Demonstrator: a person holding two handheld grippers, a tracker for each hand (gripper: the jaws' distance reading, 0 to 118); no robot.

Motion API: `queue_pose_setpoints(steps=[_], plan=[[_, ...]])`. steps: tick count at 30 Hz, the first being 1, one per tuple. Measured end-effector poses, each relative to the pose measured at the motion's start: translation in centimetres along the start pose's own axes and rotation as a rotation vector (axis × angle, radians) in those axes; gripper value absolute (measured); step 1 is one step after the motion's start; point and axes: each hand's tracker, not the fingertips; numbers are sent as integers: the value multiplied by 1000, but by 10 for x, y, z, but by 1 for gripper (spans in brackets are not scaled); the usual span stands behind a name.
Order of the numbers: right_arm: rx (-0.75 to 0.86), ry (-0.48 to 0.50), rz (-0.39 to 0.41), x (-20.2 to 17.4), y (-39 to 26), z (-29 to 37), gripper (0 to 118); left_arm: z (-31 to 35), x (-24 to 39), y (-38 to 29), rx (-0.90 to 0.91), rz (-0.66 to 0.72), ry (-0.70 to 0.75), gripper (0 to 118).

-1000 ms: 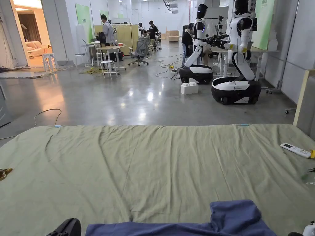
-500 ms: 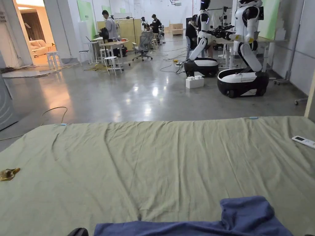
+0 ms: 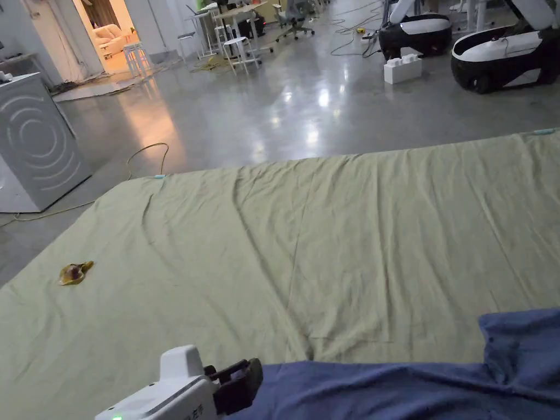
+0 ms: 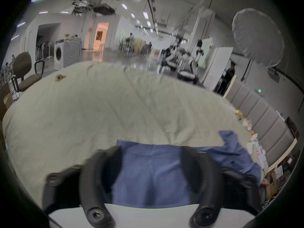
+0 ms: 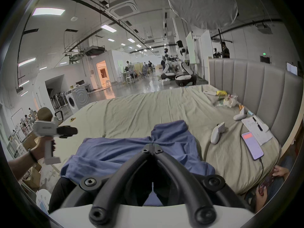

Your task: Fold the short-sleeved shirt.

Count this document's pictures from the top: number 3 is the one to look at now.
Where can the cream sofa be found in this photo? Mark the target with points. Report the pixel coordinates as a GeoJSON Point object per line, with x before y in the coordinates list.
{"type": "Point", "coordinates": [109, 37]}

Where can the white foam block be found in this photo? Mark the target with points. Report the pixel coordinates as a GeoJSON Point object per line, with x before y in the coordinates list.
{"type": "Point", "coordinates": [402, 70]}

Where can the bed with pale green sheet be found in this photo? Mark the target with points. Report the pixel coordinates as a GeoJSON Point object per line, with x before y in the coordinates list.
{"type": "Point", "coordinates": [271, 245]}

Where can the white washing machine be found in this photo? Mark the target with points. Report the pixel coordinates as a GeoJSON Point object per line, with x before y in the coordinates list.
{"type": "Point", "coordinates": [35, 144]}

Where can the dark blue shirt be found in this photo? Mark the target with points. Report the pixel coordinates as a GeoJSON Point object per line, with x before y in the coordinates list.
{"type": "Point", "coordinates": [393, 393]}

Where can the crumpled yellow wrapper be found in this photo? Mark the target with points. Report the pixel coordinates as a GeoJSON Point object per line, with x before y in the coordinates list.
{"type": "Point", "coordinates": [73, 273]}

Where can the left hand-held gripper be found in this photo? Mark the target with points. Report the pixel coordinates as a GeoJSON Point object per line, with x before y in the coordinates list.
{"type": "Point", "coordinates": [181, 389]}

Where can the wooden top desk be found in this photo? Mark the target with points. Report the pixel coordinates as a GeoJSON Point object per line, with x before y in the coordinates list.
{"type": "Point", "coordinates": [238, 14]}

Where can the black and white robot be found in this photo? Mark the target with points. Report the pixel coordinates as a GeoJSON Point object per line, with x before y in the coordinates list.
{"type": "Point", "coordinates": [415, 33]}
{"type": "Point", "coordinates": [503, 57]}

